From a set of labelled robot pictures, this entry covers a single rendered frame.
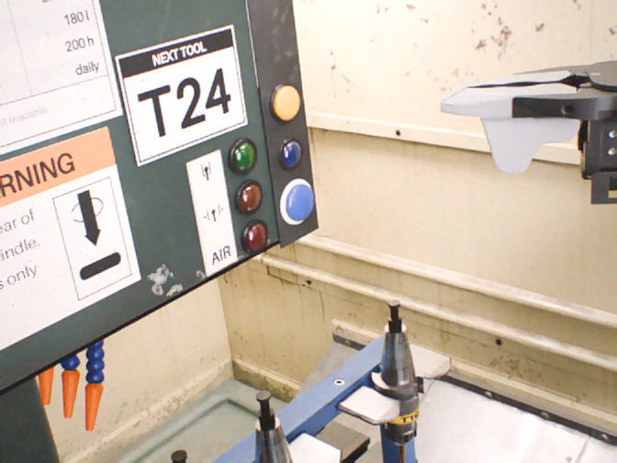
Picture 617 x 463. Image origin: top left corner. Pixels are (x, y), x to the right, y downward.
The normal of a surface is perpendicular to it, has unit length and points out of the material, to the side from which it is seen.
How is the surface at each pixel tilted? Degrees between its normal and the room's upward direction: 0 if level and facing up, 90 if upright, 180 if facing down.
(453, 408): 24
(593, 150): 90
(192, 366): 90
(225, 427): 0
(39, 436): 90
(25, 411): 90
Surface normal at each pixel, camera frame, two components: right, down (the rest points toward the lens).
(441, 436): -0.37, -0.68
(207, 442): -0.11, -0.91
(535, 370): -0.67, 0.37
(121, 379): 0.74, 0.19
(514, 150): -0.25, 0.41
